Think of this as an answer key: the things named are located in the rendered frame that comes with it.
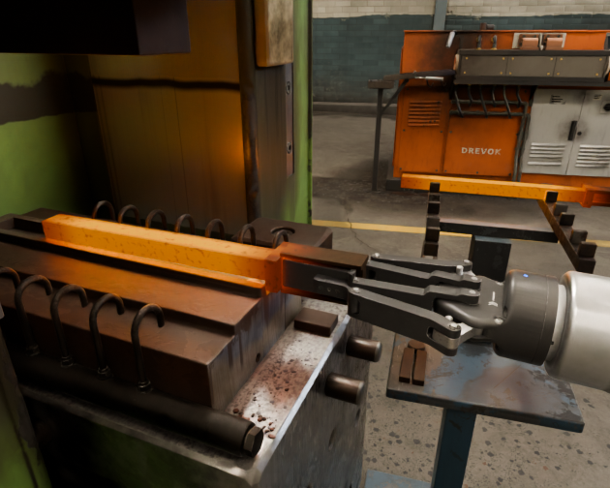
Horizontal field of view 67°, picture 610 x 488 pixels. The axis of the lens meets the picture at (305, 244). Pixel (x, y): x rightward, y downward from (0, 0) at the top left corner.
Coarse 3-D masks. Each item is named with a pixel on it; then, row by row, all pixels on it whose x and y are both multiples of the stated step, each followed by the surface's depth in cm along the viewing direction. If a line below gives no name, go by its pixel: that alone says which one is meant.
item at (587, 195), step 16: (416, 176) 93; (432, 176) 93; (464, 192) 91; (480, 192) 90; (496, 192) 89; (512, 192) 88; (528, 192) 87; (544, 192) 86; (560, 192) 86; (576, 192) 85; (592, 192) 83; (608, 192) 83
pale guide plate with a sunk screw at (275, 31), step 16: (256, 0) 62; (272, 0) 63; (288, 0) 67; (256, 16) 63; (272, 16) 63; (288, 16) 68; (256, 32) 63; (272, 32) 64; (288, 32) 68; (256, 48) 64; (272, 48) 65; (288, 48) 69; (272, 64) 66
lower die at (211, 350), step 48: (0, 240) 58; (48, 240) 56; (0, 288) 49; (96, 288) 47; (144, 288) 47; (192, 288) 47; (240, 288) 46; (48, 336) 45; (144, 336) 41; (192, 336) 41; (240, 336) 43; (192, 384) 40; (240, 384) 44
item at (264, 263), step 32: (64, 224) 55; (96, 224) 54; (160, 256) 50; (192, 256) 48; (224, 256) 47; (256, 256) 46; (288, 256) 44; (320, 256) 44; (352, 256) 43; (288, 288) 46
